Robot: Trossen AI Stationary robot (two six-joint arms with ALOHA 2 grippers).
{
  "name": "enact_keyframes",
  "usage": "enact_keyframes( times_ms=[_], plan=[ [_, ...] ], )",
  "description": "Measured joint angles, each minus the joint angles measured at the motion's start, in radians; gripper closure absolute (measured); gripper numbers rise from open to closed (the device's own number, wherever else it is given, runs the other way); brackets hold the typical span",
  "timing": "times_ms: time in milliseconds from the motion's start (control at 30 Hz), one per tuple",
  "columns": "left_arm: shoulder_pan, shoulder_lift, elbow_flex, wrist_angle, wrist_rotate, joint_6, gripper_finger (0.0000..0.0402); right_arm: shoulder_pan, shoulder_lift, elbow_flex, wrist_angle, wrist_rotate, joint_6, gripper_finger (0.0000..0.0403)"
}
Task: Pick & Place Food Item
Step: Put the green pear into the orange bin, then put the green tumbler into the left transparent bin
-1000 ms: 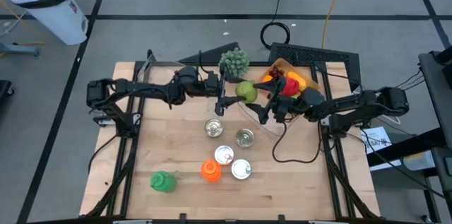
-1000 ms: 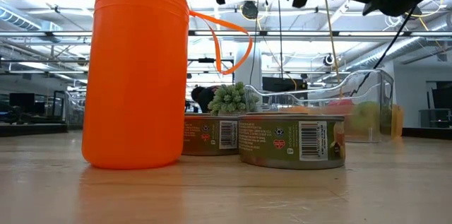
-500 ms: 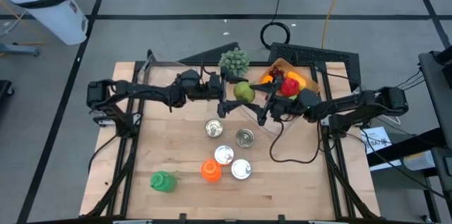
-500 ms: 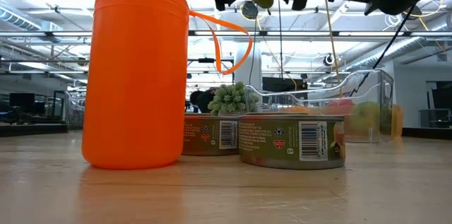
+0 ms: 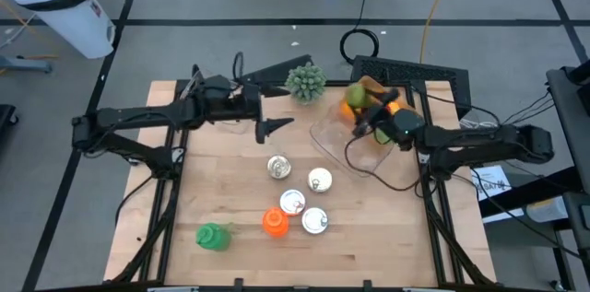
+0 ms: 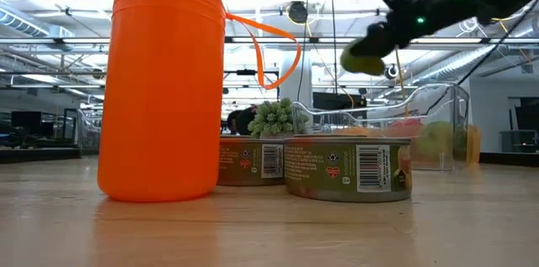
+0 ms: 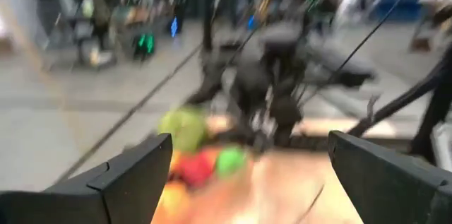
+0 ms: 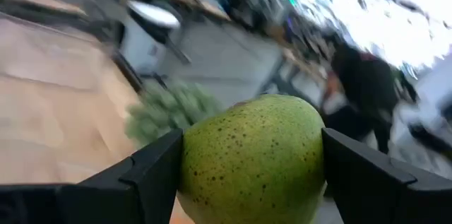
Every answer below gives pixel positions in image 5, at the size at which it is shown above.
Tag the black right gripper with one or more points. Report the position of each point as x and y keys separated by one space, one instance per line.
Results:
x=381 y=114

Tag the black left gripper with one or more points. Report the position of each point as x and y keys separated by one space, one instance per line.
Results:
x=246 y=103

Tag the green pear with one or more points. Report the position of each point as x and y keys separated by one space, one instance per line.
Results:
x=356 y=95

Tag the orange fruit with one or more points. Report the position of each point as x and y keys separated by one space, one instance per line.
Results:
x=345 y=111

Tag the gold-top tin can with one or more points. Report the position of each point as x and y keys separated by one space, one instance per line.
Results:
x=279 y=167

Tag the green-label tin can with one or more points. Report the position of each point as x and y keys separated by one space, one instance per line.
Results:
x=315 y=220
x=292 y=202

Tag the orange squeeze bottle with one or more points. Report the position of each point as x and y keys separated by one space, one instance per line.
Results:
x=275 y=222

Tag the green squeeze bottle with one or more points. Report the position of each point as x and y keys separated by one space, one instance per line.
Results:
x=213 y=236

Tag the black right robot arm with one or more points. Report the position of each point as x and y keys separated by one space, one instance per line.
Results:
x=484 y=142

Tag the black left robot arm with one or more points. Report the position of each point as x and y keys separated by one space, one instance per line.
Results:
x=138 y=117

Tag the black wedge panel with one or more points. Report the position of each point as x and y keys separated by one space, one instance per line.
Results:
x=286 y=70

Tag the green succulent plant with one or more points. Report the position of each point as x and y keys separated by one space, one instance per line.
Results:
x=305 y=82

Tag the blue red label tin can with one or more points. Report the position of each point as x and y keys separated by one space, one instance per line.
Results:
x=319 y=179

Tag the white paper sheet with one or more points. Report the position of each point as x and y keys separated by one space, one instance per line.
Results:
x=491 y=181

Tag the translucent plastic container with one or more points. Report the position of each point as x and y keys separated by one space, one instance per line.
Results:
x=546 y=210

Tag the white trash bin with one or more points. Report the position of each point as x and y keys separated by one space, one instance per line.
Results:
x=60 y=6

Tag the grey stand foot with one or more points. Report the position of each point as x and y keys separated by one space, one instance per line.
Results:
x=27 y=64

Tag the black caster base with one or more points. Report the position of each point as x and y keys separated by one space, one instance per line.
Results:
x=5 y=114

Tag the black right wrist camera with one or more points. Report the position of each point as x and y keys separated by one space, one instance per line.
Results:
x=406 y=125

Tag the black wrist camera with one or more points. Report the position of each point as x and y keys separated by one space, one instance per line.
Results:
x=406 y=125
x=216 y=91

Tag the black table frame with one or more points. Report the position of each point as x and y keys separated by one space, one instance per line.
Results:
x=336 y=83

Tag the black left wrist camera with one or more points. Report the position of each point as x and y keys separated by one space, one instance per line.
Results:
x=216 y=91

